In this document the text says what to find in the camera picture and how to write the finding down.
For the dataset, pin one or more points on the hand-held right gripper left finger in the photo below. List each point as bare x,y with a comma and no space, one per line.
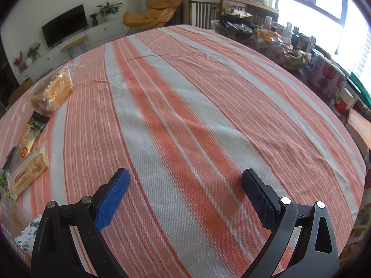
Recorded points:
113,199

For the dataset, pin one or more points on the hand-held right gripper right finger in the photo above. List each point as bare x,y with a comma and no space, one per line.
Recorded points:
259,199

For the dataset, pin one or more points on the beige cake packet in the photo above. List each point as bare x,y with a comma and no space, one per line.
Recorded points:
26,173

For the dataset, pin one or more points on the long gummy candy packet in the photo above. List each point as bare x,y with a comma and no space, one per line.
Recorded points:
32,133

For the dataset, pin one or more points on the dark chocolate bar packet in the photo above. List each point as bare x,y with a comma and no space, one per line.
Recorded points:
10,157

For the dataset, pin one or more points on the bread loaf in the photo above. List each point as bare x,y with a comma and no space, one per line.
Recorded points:
55,92

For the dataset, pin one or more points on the blue floral white packet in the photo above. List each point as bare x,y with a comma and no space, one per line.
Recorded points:
29,234

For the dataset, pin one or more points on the clear plastic bag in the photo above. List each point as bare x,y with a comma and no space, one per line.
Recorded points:
14,211

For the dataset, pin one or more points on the floral cloth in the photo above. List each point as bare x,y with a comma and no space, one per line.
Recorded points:
356,234

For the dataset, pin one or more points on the green snack packet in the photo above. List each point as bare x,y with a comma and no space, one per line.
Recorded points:
3,181

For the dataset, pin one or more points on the orange grey striped tablecloth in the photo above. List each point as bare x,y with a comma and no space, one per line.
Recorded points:
188,107

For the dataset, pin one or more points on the orange book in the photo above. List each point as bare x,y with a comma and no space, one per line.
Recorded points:
359,130

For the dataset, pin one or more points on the white jar with red label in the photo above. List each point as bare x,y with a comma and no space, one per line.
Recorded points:
345,102

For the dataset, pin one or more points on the red white cartons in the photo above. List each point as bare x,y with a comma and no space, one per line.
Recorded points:
333,81

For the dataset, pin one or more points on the cardboard box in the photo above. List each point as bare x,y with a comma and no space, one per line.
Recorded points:
20,89

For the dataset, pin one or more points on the patterned snack basket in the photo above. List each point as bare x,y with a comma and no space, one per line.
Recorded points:
289,58

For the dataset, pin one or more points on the dark display cabinet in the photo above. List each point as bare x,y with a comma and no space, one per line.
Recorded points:
5,81

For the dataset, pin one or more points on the basket of orange packets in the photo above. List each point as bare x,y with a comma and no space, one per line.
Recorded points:
268,37

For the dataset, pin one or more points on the wooden stool with metal legs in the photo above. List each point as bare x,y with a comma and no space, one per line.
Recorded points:
74,41

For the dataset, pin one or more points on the red flowers in vase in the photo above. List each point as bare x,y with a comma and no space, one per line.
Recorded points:
18,60

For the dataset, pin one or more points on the bushy potted plant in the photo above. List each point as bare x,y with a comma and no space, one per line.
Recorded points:
33,50

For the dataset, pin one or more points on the white television cabinet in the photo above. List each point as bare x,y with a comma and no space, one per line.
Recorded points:
105,30

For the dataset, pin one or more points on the black television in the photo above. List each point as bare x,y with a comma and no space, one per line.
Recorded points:
63,26

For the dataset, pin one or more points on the small potted plant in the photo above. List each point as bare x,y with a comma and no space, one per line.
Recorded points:
93,17

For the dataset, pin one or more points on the large leafy potted plant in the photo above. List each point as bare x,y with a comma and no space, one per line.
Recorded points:
108,8

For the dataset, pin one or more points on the wooden side table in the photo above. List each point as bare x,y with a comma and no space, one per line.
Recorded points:
252,4

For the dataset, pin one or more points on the orange lounge chair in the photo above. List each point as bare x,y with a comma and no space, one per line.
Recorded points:
156,8

